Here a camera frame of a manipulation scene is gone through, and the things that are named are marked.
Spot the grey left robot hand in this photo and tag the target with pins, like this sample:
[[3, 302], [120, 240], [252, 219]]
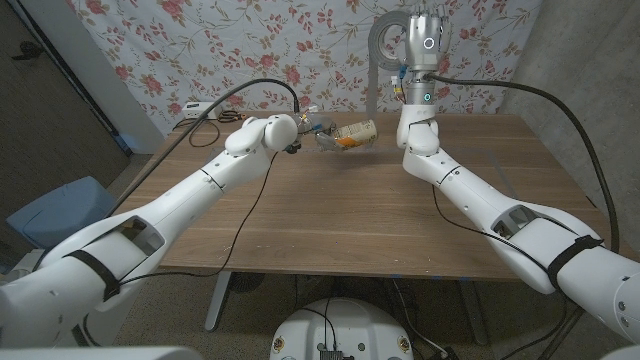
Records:
[[320, 125]]

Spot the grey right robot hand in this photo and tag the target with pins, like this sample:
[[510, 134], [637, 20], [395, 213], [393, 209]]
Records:
[[425, 42]]

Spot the plastic bottle with orange label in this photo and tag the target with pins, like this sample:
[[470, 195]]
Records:
[[357, 134]]

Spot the grey duct tape roll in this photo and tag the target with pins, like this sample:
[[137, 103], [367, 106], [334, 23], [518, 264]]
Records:
[[376, 45]]

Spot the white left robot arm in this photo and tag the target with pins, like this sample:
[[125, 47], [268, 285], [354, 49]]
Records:
[[150, 220]]

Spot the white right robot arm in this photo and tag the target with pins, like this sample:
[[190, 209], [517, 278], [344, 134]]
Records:
[[475, 195]]

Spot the floral backdrop cloth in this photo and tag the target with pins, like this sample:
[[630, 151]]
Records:
[[250, 50]]

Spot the white power box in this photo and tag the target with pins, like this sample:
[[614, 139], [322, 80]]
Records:
[[202, 110]]

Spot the white robot torso base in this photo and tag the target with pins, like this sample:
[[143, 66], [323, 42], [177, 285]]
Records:
[[345, 325]]

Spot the white table leg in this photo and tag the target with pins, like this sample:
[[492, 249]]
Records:
[[220, 300]]

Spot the grey table leg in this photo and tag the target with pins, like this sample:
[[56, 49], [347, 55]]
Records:
[[474, 310]]

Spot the black wall hook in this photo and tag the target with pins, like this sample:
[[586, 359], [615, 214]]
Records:
[[27, 50]]

